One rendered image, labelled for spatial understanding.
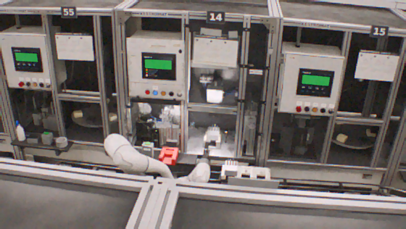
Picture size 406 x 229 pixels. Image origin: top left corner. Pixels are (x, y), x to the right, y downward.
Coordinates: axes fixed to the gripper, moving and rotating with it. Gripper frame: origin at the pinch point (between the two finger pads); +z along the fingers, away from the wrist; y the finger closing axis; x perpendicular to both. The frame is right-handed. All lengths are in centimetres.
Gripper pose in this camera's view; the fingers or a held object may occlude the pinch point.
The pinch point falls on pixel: (207, 146)
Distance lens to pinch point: 277.6
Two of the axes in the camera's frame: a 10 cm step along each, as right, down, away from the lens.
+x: -9.9, -0.8, 0.9
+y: 0.3, -8.8, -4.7
